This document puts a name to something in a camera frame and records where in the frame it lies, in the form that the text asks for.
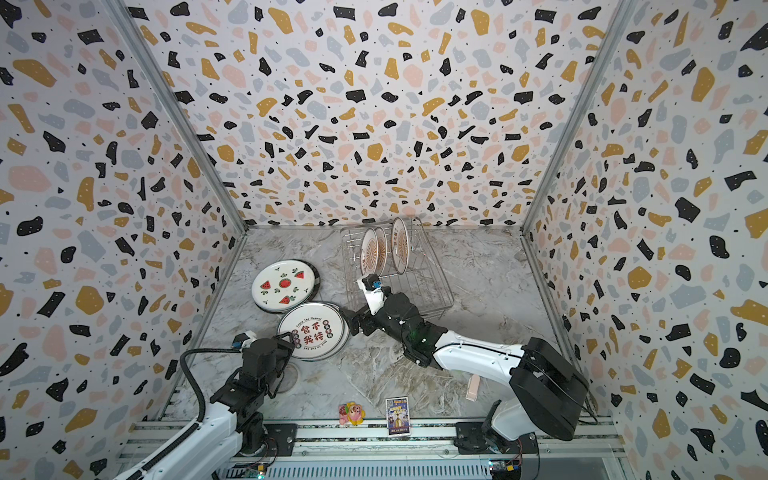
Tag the pink yellow toy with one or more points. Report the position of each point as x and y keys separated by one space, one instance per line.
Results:
x=351 y=413

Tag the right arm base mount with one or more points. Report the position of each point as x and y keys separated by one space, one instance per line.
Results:
x=479 y=438

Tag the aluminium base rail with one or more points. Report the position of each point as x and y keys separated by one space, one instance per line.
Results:
x=322 y=449

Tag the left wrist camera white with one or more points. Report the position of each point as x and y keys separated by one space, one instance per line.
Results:
x=243 y=340

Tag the purple card box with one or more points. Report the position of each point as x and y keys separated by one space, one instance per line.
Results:
x=398 y=416

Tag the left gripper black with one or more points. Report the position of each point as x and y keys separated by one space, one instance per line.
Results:
x=282 y=347

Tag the orange sunburst plate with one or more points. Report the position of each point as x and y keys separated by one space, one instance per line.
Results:
x=369 y=252

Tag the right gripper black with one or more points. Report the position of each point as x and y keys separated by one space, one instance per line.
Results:
x=369 y=319

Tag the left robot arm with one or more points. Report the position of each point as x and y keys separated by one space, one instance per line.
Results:
x=227 y=423

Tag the orange pattern white plate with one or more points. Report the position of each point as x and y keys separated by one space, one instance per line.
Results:
x=400 y=245

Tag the metal wire dish rack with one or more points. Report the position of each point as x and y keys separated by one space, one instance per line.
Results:
x=420 y=275

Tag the fruit pattern blue-rim plate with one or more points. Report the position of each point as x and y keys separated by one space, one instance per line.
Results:
x=285 y=284

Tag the red pattern white plate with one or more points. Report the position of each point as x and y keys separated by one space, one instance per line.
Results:
x=316 y=328

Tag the pink eraser block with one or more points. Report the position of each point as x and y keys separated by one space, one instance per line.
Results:
x=473 y=387

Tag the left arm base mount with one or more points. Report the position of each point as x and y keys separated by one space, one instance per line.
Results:
x=269 y=440

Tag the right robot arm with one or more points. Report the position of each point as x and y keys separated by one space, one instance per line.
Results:
x=549 y=392

